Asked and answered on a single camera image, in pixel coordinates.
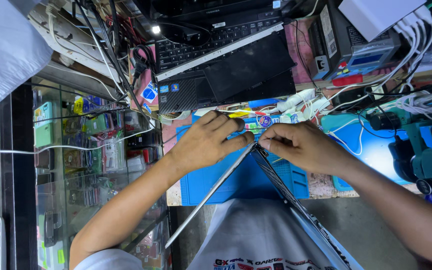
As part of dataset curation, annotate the person's left hand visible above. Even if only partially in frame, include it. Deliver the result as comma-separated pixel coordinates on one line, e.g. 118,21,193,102
167,110,256,178

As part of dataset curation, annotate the person's right hand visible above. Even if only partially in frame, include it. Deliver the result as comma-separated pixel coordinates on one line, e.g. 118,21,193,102
257,122,352,176

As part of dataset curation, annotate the silver laptop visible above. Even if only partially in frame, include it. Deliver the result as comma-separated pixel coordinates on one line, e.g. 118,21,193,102
164,142,353,270

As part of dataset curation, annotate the white glue bottle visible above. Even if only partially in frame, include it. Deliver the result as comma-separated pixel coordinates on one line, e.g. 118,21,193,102
275,88,316,114

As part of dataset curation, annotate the blue silicone repair mat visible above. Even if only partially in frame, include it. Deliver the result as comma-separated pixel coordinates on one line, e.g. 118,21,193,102
176,115,310,206

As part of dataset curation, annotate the black flat laptop cover panel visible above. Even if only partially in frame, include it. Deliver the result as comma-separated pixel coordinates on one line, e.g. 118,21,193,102
203,32,298,103

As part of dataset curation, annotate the light blue work mat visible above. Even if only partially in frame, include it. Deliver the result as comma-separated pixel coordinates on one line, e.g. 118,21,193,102
320,112,432,192

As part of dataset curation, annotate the person's white printed shirt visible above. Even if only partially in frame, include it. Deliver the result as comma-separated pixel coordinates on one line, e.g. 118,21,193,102
73,198,365,270

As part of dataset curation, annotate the white tape roll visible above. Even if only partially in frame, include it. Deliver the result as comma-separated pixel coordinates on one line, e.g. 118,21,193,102
159,110,193,125

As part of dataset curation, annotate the white long bezel strip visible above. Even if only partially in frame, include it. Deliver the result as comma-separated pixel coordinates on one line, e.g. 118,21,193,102
155,22,285,82

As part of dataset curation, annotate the black bench power supply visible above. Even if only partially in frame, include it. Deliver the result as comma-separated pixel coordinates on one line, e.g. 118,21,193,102
307,0,402,82

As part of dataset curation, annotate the black laptop with keyboard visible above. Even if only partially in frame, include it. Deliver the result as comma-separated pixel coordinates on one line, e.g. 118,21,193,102
152,0,298,115

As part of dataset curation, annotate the teal green microscope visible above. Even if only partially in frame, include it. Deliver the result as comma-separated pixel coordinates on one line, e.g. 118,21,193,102
366,100,432,205

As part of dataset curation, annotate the white multi-port charger box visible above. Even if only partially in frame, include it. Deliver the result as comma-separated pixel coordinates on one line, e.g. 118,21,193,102
338,0,427,43

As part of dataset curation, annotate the glass display case of phone accessories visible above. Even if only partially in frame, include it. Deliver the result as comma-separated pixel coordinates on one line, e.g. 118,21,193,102
31,76,170,270

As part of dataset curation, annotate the white power strip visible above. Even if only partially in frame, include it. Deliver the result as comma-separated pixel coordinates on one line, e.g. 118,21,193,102
28,3,125,82

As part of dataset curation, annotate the white cloth bag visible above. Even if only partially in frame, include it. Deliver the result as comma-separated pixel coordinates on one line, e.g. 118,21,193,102
0,0,54,110

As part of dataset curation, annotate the red handled tool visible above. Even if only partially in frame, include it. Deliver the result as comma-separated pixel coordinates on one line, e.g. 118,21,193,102
331,73,364,88

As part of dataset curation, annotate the black power plug with cable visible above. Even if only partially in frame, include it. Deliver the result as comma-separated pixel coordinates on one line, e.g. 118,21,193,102
130,44,157,90

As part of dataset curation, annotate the bundle of white charging cables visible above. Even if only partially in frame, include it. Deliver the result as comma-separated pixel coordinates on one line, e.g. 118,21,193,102
313,5,432,156

